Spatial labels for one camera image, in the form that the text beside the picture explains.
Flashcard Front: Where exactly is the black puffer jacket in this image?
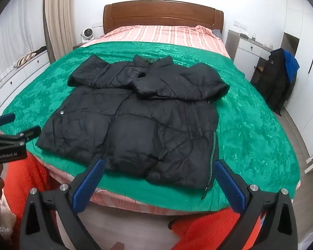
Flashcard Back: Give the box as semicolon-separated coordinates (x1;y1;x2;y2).
35;54;230;200

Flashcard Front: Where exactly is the wooden chair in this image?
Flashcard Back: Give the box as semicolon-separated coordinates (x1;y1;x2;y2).
250;65;266;84

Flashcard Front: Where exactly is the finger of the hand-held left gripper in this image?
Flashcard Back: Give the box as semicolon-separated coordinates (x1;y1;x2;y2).
0;126;42;144
0;113;16;134

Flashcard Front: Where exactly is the striped cushion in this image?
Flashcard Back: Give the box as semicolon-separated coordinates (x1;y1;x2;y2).
14;52;37;68

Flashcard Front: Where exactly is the white sheer curtain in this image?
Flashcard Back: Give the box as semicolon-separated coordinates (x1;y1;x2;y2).
0;0;46;73

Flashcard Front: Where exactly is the wooden headboard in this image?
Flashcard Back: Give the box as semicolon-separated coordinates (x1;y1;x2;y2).
103;0;225;35

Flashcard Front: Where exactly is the beige curtain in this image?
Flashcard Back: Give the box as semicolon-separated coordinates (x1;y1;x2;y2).
43;0;77;63

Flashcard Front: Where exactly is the white wardrobe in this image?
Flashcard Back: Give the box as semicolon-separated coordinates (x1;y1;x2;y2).
280;0;313;174

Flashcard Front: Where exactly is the blue garment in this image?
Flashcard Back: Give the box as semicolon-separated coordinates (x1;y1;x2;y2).
283;48;300;80

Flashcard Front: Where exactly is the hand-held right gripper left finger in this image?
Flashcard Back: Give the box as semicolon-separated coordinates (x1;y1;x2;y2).
20;159;106;250

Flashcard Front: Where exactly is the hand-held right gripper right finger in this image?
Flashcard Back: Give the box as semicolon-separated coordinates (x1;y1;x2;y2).
214;159;299;250

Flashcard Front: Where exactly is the green blanket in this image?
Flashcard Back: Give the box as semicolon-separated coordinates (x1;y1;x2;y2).
0;41;302;212

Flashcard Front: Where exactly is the white desk fan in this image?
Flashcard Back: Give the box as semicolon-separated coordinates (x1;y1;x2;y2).
80;27;94;42

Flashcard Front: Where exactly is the pink striped bedsheet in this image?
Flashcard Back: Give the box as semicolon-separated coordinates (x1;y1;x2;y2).
26;25;300;215

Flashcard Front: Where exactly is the white drawer cabinet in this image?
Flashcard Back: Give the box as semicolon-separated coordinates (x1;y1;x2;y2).
0;48;55;115

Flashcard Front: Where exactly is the red fleece garment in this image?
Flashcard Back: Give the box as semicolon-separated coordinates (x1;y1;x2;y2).
0;148;266;250

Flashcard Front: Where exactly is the white desk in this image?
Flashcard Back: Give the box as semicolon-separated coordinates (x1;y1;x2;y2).
226;30;274;81

